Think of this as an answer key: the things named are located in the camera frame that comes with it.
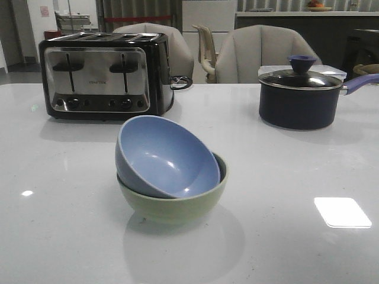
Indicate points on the blue bowl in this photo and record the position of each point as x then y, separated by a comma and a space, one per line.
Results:
157, 157

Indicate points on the green bowl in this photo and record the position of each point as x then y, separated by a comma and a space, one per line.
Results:
180, 210

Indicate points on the left beige upholstered chair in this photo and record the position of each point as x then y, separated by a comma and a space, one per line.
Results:
180, 57

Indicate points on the beige upholstered chair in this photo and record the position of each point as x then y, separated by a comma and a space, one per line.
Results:
180, 57
246, 49

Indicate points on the cream plastic chair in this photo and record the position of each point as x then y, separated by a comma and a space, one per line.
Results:
207, 55

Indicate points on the right beige upholstered chair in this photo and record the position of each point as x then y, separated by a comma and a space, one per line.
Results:
246, 49

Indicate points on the dark blue saucepan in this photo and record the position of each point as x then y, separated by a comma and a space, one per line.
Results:
305, 110

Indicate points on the black and chrome toaster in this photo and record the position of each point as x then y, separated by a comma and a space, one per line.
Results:
106, 76

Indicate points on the glass pot lid blue knob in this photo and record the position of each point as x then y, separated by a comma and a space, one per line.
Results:
299, 77

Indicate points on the white cabinet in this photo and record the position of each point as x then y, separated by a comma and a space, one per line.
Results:
218, 16

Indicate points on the clear plastic container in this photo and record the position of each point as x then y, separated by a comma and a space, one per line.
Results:
323, 69

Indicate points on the metal rack cart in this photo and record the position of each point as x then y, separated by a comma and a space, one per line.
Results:
76, 15

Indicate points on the fruit plate on counter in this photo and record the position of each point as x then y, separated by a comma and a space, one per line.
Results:
317, 6

